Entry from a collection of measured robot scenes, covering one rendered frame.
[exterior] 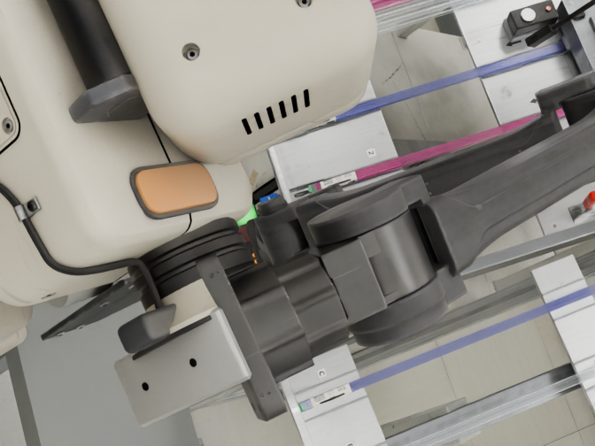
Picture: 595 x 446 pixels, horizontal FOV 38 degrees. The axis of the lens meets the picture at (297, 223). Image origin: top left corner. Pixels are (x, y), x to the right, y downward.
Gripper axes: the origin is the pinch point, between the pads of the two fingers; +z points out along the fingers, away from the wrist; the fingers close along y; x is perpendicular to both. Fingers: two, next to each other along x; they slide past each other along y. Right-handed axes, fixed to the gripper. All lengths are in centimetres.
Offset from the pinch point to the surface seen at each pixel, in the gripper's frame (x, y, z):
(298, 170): -8.3, 16.1, 8.7
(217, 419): 20, -12, 83
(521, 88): -48, 18, 7
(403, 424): -11.8, -27.6, 15.0
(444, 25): -105, 119, 187
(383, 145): -23.1, 15.8, 8.1
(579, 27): -59, 23, 1
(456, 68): -62, 51, 71
